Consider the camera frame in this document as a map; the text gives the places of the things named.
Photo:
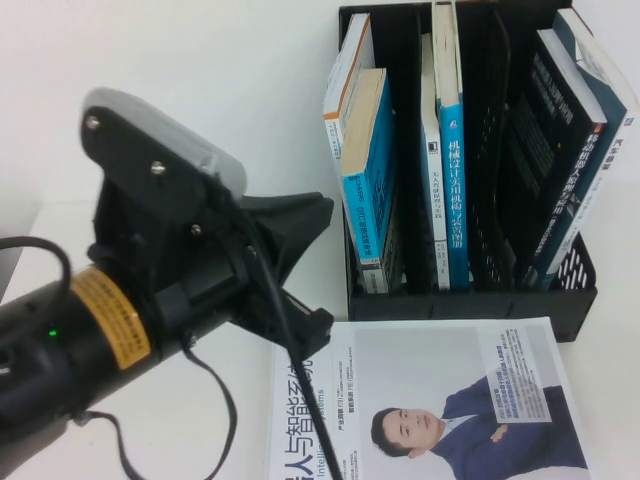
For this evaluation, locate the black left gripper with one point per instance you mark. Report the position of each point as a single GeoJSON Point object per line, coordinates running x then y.
{"type": "Point", "coordinates": [200, 280]}

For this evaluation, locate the dark robot book orange blob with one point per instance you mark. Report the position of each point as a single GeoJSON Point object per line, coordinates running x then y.
{"type": "Point", "coordinates": [550, 150]}

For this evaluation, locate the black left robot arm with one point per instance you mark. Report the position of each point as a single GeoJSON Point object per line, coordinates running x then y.
{"type": "Point", "coordinates": [40, 360]}

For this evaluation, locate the blue book with tan pages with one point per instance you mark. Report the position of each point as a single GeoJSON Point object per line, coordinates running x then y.
{"type": "Point", "coordinates": [377, 165]}

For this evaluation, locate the black plastic book stand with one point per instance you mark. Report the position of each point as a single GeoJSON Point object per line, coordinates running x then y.
{"type": "Point", "coordinates": [450, 305]}

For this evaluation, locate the thin white spine book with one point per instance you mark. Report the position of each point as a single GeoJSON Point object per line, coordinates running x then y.
{"type": "Point", "coordinates": [435, 200]}

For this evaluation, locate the blue spine mechanical design book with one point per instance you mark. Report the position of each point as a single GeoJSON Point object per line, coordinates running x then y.
{"type": "Point", "coordinates": [457, 200]}

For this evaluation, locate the white book with orange stripe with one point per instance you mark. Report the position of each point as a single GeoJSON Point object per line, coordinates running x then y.
{"type": "Point", "coordinates": [350, 55]}

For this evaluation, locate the teal cover white spine book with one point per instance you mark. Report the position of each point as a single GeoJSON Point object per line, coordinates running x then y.
{"type": "Point", "coordinates": [620, 150]}

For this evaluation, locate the white magazine with man portrait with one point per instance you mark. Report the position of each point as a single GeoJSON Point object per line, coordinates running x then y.
{"type": "Point", "coordinates": [425, 360]}

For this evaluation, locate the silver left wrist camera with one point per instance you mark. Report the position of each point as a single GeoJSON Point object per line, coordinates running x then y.
{"type": "Point", "coordinates": [165, 135]}

